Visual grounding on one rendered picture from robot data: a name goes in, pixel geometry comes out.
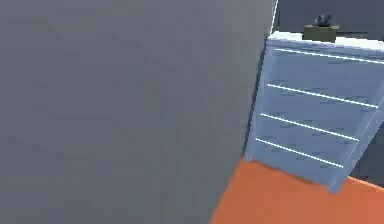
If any pale blue shelf unit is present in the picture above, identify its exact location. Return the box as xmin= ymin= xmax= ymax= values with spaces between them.
xmin=243 ymin=30 xmax=384 ymax=195

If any grey plant in olive pot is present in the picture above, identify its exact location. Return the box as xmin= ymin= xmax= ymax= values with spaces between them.
xmin=302 ymin=13 xmax=340 ymax=44

